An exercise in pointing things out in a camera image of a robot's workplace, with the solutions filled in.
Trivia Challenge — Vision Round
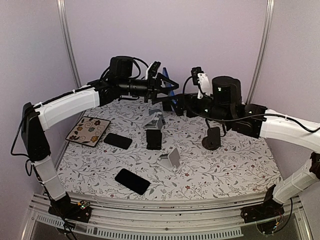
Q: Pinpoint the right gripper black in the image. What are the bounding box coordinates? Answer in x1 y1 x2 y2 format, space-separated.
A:
168 92 231 127

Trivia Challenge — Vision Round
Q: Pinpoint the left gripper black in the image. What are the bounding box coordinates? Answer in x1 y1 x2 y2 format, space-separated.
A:
118 71 179 104

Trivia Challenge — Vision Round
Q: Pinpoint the white folding phone stand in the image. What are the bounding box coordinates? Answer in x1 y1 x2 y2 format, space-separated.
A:
142 111 164 130

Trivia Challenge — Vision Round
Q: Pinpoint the round wooden base phone stand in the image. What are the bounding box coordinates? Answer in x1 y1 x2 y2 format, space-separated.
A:
201 127 221 151

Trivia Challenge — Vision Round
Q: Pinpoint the black smartphone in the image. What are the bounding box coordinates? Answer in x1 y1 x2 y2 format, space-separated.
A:
103 133 133 150
115 168 151 195

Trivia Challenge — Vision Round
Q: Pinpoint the blue smartphone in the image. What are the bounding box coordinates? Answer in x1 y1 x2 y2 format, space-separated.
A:
162 67 178 106

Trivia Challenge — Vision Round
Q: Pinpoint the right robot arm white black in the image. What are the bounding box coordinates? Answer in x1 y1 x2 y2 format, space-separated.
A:
164 73 320 218

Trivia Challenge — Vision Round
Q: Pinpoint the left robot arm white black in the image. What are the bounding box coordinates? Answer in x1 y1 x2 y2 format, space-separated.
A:
17 55 179 217

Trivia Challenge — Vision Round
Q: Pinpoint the black folding phone stand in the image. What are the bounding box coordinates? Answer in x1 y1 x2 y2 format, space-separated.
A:
146 129 162 150

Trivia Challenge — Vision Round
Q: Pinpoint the grey white phone stand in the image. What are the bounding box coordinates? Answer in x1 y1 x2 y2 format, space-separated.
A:
157 148 184 173

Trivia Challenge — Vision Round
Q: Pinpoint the floral table mat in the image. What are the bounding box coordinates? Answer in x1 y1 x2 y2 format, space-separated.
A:
57 100 282 201

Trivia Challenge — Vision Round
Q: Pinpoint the floral square coaster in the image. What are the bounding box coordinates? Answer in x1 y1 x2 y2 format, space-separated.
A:
65 116 111 148

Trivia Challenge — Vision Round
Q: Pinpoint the black smartphone front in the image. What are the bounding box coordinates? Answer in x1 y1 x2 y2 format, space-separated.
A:
115 168 151 195

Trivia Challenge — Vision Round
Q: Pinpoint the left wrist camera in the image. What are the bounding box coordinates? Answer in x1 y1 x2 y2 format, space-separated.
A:
144 61 161 80

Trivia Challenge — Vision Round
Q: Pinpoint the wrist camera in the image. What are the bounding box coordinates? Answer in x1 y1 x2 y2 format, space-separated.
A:
144 61 161 80
191 66 213 100

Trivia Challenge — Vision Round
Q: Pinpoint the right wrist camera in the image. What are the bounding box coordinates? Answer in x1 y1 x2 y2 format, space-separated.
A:
191 66 213 100

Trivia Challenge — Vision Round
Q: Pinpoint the right aluminium corner post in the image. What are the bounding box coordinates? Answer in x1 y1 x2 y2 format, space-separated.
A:
245 0 275 104

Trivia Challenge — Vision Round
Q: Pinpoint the aluminium corner post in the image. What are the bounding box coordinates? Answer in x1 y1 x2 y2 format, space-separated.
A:
245 0 275 104
56 0 81 88

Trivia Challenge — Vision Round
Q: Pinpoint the front aluminium rail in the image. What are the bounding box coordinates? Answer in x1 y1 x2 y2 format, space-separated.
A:
27 192 305 230

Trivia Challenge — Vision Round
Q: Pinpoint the left aluminium corner post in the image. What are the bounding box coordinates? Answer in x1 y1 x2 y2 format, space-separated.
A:
56 0 81 88

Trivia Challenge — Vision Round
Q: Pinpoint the perforated cable tray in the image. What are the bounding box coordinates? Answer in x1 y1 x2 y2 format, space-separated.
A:
32 213 245 240

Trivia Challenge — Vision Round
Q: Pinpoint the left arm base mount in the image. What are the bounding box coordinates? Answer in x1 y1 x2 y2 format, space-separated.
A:
48 196 92 223

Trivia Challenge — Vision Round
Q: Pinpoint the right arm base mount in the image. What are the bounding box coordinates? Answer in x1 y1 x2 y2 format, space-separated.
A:
240 199 285 223

